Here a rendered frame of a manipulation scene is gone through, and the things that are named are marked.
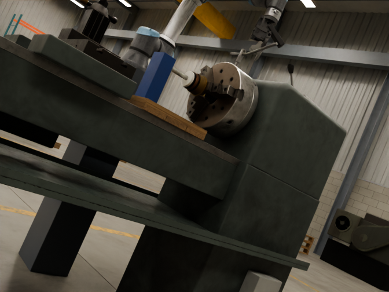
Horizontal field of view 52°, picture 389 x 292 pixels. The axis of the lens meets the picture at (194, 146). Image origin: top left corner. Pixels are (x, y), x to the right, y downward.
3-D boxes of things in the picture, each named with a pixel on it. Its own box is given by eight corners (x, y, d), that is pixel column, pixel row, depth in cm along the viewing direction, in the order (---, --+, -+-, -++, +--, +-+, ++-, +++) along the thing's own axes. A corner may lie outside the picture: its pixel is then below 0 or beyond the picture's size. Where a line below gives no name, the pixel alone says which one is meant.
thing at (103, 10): (102, 20, 149) (105, 13, 149) (111, 19, 143) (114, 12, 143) (83, 8, 144) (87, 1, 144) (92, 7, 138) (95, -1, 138)
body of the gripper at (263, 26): (249, 39, 195) (259, 17, 195) (264, 47, 195) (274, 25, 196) (252, 35, 187) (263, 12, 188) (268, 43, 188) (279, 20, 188)
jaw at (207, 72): (211, 94, 178) (209, 75, 184) (220, 89, 175) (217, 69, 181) (194, 83, 171) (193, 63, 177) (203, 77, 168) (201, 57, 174)
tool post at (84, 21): (92, 44, 148) (103, 21, 149) (100, 45, 142) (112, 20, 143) (74, 34, 143) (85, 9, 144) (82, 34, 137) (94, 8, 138)
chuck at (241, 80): (190, 124, 191) (220, 66, 190) (231, 144, 167) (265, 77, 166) (176, 117, 185) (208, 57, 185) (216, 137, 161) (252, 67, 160)
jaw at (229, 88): (223, 91, 173) (243, 90, 164) (219, 102, 172) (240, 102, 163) (206, 80, 166) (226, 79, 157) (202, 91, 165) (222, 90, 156)
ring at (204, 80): (201, 78, 173) (186, 68, 168) (215, 80, 166) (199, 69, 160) (193, 97, 173) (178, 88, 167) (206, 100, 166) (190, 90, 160)
